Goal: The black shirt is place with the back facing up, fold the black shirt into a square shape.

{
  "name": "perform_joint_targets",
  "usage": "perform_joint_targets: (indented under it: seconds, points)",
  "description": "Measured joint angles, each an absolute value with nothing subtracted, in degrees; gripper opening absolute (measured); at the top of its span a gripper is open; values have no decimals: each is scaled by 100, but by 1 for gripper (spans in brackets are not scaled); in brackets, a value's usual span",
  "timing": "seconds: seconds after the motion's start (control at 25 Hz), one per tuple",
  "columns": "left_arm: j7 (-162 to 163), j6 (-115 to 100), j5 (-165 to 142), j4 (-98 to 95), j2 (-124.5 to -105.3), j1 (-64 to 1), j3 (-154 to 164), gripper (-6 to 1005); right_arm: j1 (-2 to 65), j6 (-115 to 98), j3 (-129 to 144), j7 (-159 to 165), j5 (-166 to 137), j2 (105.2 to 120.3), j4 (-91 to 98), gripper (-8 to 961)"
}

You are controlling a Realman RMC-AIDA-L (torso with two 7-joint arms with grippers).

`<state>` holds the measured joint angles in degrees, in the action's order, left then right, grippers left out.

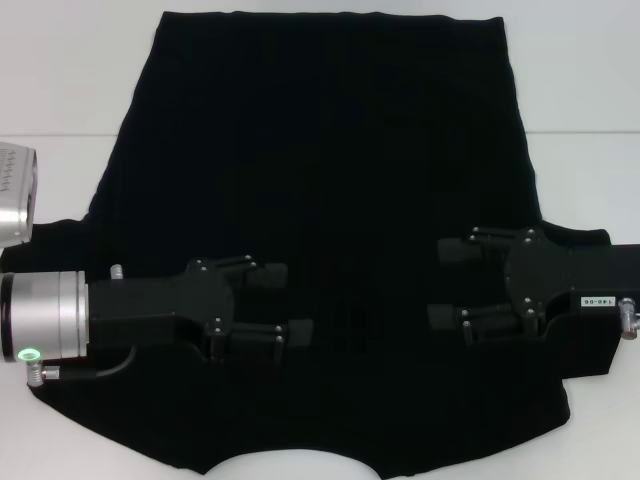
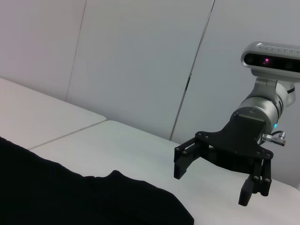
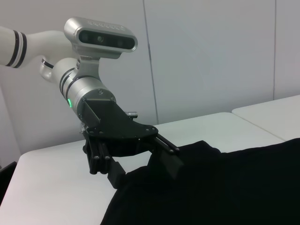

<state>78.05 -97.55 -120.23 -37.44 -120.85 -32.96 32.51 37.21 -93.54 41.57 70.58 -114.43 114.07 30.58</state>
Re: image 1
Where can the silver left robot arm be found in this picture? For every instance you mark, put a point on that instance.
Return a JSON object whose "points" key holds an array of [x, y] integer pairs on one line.
{"points": [[45, 315]]}

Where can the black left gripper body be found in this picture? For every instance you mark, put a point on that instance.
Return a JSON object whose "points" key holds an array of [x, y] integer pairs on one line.
{"points": [[150, 305]]}

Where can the black t-shirt with FREE print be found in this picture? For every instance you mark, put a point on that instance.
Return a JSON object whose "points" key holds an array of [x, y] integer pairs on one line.
{"points": [[320, 150]]}

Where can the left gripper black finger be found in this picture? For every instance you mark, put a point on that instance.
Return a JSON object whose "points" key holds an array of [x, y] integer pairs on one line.
{"points": [[260, 342], [267, 275]]}

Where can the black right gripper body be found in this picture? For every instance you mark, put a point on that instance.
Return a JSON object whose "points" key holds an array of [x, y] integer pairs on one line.
{"points": [[575, 270]]}

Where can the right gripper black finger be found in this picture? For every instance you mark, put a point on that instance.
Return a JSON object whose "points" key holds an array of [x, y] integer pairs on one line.
{"points": [[445, 317], [457, 251]]}

